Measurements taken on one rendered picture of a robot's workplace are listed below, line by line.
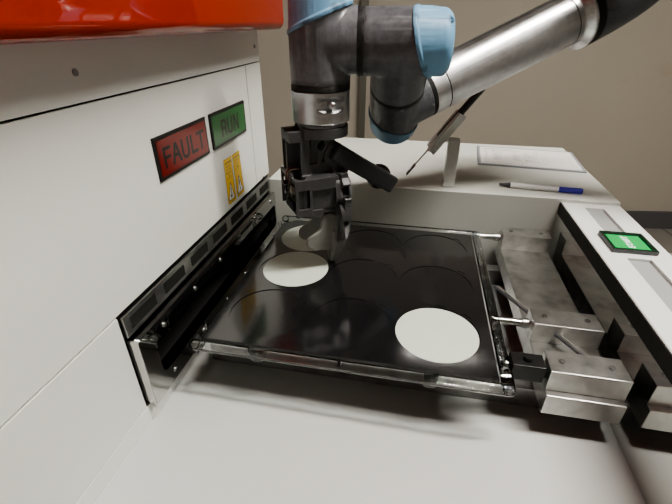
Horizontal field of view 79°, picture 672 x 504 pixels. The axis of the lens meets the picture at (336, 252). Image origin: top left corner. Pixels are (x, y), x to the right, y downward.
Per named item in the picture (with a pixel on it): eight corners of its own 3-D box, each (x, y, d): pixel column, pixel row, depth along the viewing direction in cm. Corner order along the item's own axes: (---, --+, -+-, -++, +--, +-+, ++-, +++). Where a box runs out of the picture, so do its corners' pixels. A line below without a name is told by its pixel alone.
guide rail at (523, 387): (212, 359, 57) (209, 342, 55) (219, 349, 59) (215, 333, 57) (602, 418, 48) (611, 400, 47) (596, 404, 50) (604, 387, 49)
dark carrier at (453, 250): (201, 341, 49) (200, 337, 49) (286, 221, 79) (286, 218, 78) (498, 383, 44) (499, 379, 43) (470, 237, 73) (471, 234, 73)
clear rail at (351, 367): (187, 352, 48) (185, 343, 48) (193, 344, 50) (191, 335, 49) (516, 401, 42) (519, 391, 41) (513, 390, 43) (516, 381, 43)
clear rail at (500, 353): (502, 399, 42) (504, 389, 42) (470, 236, 74) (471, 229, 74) (516, 401, 42) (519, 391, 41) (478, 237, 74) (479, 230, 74)
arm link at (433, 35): (439, 58, 56) (359, 58, 57) (457, -14, 45) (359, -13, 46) (439, 108, 54) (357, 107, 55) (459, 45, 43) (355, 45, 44)
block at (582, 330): (529, 340, 51) (535, 322, 50) (524, 323, 54) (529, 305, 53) (598, 349, 50) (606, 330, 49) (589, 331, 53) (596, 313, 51)
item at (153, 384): (144, 403, 47) (123, 340, 42) (270, 233, 85) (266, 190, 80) (158, 405, 47) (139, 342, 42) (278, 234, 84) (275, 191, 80)
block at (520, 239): (500, 249, 72) (503, 234, 71) (497, 240, 75) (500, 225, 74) (548, 253, 71) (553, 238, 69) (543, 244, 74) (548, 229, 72)
